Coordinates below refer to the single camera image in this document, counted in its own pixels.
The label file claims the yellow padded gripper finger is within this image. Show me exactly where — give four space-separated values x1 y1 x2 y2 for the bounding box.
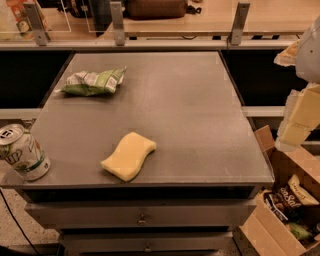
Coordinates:
274 40 299 67
275 83 320 152

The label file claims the yellow sponge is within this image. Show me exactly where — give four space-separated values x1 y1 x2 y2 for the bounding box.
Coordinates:
101 132 157 182

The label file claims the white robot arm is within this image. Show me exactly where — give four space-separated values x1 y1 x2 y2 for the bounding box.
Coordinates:
274 17 320 152

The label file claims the dark sea salt chip bag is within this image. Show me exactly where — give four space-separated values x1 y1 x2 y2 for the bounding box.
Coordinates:
263 185 302 222

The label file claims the green snack bag in box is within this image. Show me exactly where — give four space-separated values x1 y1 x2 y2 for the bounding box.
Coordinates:
286 222 312 240

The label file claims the brown bag on counter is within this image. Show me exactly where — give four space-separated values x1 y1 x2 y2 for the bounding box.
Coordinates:
125 0 188 20

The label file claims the green jalapeno chip bag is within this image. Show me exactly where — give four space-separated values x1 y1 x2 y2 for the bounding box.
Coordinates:
56 67 127 97

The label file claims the cardboard box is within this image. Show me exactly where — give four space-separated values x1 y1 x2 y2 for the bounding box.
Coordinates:
240 126 320 256

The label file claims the upper metal drawer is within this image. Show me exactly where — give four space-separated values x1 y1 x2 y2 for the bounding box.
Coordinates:
26 199 256 229

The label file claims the metal drawer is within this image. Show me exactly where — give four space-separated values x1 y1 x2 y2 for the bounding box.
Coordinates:
59 232 233 253
26 199 256 229

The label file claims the lower metal drawer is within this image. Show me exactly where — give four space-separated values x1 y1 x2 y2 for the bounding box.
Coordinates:
59 232 233 253

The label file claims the orange snack package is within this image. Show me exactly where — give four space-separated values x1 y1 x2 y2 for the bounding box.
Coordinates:
6 0 49 33

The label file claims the white green soda can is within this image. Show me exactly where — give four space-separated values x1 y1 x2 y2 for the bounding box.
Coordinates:
0 124 51 181

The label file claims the right metal bracket post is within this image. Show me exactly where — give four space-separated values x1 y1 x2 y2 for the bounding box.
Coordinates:
229 2 250 45

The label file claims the metal bracket post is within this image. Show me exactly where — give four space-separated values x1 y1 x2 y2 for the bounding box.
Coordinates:
110 1 126 46
24 2 49 46
229 2 250 45

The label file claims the middle metal bracket post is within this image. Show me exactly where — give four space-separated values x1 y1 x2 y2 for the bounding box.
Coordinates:
110 1 126 46

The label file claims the left metal bracket post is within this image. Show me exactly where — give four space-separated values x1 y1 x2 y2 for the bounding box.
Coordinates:
24 2 49 46

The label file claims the black cable on floor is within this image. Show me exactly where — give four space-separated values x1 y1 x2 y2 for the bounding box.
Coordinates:
0 188 42 256

